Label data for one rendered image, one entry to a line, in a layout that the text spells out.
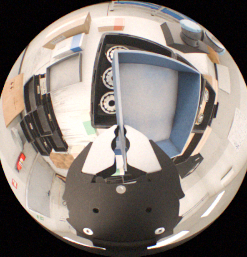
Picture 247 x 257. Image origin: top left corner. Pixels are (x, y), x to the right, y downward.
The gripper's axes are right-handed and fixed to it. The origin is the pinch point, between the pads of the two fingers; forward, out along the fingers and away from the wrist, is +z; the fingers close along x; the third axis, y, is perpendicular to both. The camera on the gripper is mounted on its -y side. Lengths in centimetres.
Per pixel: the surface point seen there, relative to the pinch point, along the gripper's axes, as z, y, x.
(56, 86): 36, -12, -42
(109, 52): 25.6, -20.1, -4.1
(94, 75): 17.8, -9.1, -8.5
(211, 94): 34, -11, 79
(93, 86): 17.8, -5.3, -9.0
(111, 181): 56, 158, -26
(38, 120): 56, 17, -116
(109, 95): 25.5, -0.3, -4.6
